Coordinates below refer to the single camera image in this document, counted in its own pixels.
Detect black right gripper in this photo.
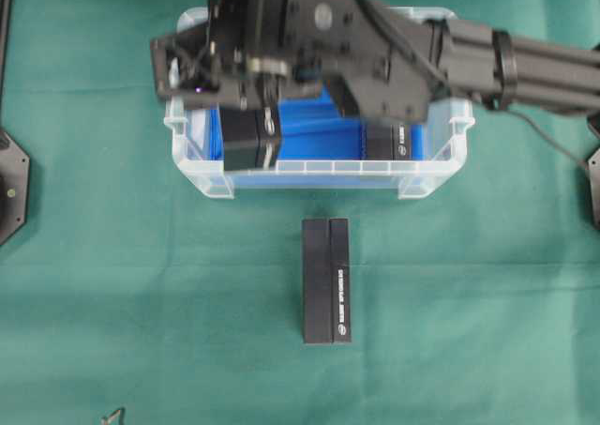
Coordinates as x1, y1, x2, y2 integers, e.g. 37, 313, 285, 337
150, 0, 263, 111

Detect black box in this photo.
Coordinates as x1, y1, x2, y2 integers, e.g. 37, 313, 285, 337
302, 218, 353, 344
364, 119, 413, 160
218, 106, 282, 172

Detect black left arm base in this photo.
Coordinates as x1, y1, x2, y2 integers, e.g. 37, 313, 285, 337
1, 0, 30, 245

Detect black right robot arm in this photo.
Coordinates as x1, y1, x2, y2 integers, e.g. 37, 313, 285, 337
150, 0, 599, 122

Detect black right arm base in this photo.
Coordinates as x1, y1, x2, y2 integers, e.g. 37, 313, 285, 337
587, 148, 600, 229

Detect clear plastic storage case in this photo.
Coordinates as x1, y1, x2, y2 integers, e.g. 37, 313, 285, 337
162, 6, 476, 201

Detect blue cloth case liner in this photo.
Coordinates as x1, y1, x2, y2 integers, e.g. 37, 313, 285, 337
208, 91, 425, 161

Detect small metal clip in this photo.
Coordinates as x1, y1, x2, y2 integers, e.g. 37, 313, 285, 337
100, 407, 127, 425

